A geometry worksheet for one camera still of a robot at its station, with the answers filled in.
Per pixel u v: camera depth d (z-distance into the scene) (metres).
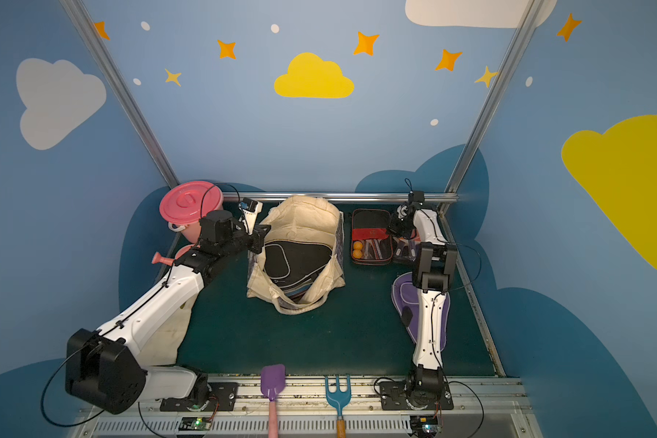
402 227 0.98
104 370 0.40
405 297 0.92
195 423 0.71
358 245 1.06
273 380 0.77
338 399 0.73
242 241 0.69
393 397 0.75
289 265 0.87
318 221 0.87
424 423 0.72
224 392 0.75
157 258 0.91
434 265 0.70
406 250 1.05
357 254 1.04
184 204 0.96
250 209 0.68
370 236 1.08
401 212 1.02
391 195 1.32
